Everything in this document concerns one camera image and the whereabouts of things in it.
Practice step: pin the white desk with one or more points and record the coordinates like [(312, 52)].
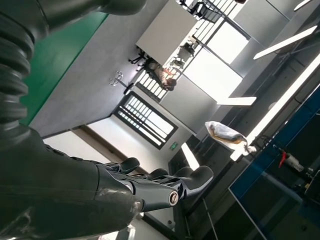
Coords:
[(166, 30)]

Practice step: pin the black office chair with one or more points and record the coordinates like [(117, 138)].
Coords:
[(136, 59)]

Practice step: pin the office chair star base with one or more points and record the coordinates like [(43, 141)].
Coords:
[(117, 79)]

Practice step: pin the blue metal frame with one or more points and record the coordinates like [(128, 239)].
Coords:
[(252, 169)]

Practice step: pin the barred window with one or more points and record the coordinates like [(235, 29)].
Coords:
[(146, 121)]

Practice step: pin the plastic wrapped hanging object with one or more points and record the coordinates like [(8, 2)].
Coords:
[(226, 136)]

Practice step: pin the long ceiling light strip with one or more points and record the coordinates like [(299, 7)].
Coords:
[(282, 102)]

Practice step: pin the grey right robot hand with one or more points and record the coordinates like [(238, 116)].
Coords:
[(50, 192)]

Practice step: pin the green exit sign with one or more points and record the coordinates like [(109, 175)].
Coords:
[(173, 146)]

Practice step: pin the person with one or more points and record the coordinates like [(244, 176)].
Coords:
[(162, 76)]

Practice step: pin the rectangular ceiling light panel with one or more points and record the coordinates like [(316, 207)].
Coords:
[(284, 42), (236, 101), (190, 156)]

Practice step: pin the green table mat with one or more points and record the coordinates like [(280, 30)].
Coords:
[(55, 56)]

